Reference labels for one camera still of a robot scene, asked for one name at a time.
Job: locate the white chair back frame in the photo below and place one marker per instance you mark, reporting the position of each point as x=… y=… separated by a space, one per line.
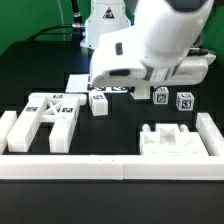
x=60 y=109

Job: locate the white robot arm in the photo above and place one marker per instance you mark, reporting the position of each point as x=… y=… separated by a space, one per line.
x=107 y=16

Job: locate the white marker sheet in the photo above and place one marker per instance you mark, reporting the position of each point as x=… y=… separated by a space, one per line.
x=79 y=83

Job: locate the white U-shaped fence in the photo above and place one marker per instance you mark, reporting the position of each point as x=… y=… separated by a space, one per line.
x=122 y=167

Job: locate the white chair seat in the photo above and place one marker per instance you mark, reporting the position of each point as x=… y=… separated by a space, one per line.
x=171 y=140

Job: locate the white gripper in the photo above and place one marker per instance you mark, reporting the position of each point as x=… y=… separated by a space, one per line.
x=133 y=58

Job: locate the small white marker cube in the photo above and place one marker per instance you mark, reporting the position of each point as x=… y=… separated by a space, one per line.
x=161 y=95

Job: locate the right white marker cube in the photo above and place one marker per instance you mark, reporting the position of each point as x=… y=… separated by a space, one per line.
x=185 y=101

